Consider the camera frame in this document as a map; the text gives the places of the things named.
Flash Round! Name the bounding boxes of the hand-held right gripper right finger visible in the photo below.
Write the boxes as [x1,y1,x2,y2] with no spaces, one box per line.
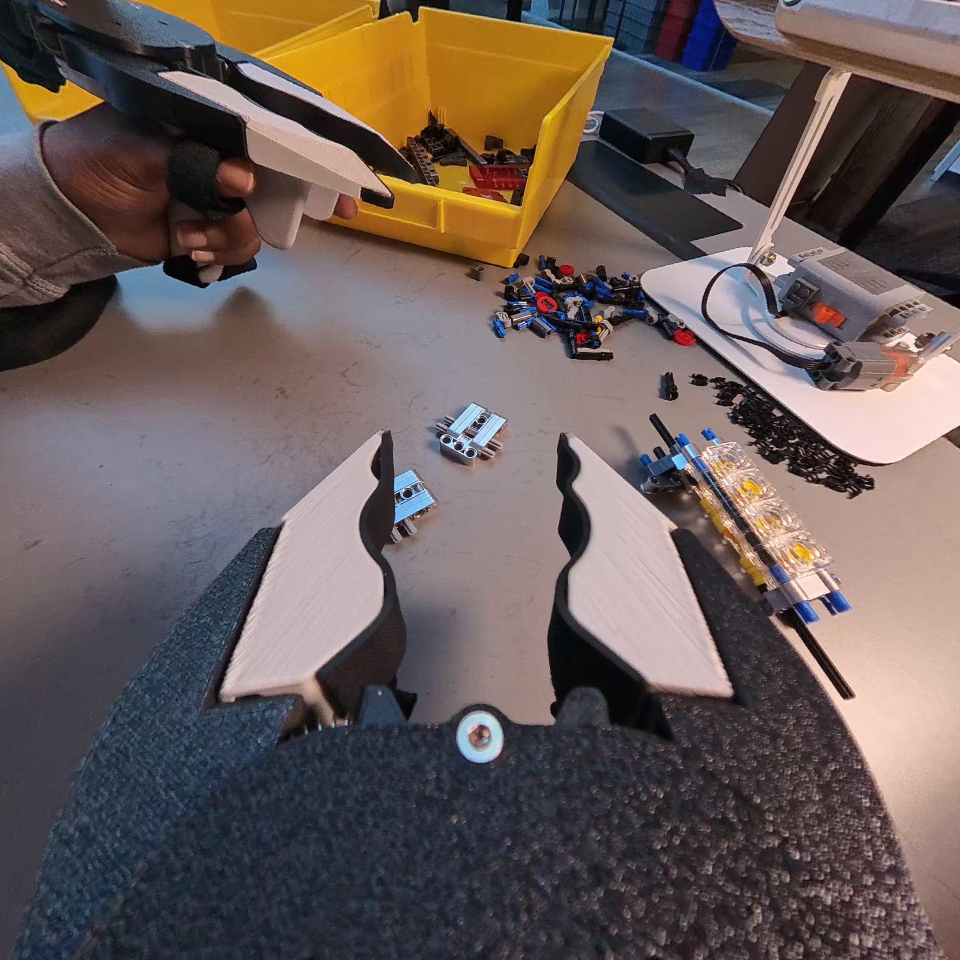
[548,434,736,718]

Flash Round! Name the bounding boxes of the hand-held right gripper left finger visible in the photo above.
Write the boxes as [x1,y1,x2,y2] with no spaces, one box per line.
[221,431,409,718]

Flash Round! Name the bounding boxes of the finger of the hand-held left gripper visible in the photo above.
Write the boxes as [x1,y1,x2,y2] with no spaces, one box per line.
[158,68,399,208]
[225,48,426,186]

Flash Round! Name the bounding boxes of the yellow bin with grey parts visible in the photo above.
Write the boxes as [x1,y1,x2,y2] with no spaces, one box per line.
[8,0,376,124]

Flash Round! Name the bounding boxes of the small grey beam assembly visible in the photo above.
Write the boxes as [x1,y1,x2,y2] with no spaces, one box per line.
[390,468,439,541]
[435,402,508,466]

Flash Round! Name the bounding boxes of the grey desk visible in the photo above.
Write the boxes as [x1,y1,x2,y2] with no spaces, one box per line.
[0,60,960,960]

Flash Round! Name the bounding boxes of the person's left hand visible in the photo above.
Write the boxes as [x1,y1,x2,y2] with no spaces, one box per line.
[42,108,361,271]

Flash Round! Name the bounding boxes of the pile of black building parts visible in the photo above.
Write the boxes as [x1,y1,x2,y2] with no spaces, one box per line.
[402,113,529,204]

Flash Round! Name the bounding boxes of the clear yellow gear assembly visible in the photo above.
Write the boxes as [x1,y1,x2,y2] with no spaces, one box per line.
[641,413,856,703]

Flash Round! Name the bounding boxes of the red building part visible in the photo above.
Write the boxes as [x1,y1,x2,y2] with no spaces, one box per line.
[465,161,526,204]

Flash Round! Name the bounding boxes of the pile of black pins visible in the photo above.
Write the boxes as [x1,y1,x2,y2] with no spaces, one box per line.
[657,372,876,499]

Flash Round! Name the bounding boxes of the yellow bin with black parts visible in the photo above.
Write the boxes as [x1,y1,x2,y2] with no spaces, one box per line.
[255,8,613,268]

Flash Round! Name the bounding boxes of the black dimpled pad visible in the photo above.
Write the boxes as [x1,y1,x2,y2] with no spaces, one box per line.
[0,278,121,373]

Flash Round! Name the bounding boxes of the pile of small coloured pieces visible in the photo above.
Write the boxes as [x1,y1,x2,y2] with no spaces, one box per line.
[465,255,699,361]

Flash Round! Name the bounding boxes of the black power adapter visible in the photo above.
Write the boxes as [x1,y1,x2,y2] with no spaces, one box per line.
[597,108,736,196]

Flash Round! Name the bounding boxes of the black flat mat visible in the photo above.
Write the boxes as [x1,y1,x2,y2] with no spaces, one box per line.
[567,138,744,259]

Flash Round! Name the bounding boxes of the grey toy motor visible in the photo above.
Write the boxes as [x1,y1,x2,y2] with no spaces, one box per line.
[818,330,954,394]

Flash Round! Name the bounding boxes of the red storage crates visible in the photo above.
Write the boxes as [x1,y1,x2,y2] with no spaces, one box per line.
[656,0,694,61]

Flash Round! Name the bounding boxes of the grey battery box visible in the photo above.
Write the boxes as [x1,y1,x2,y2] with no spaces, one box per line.
[780,248,934,343]

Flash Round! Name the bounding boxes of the blue storage crates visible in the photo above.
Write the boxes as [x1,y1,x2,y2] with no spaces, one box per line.
[683,0,739,73]

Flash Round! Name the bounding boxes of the black office chair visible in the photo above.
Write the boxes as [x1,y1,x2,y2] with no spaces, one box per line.
[735,60,960,301]

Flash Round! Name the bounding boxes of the black motor cable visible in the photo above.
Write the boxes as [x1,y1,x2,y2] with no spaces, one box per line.
[701,263,841,376]

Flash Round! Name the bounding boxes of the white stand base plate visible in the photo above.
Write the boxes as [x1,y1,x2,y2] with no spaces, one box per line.
[641,0,960,466]

